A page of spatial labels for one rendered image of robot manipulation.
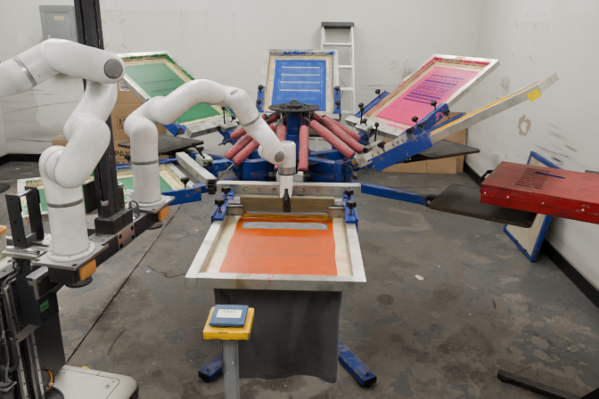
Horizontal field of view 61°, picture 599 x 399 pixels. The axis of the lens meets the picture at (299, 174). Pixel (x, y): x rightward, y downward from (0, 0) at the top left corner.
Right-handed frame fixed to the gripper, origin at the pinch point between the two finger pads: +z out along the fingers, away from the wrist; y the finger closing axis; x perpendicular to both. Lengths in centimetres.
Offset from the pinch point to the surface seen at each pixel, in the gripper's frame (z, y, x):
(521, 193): -7, -1, 100
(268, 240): 5.8, 22.3, -6.0
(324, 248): 6.0, 28.4, 16.0
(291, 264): 5.8, 42.4, 4.1
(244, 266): 5.6, 45.3, -12.4
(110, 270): 101, -127, -139
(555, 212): -1, 6, 112
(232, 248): 5.7, 30.3, -19.2
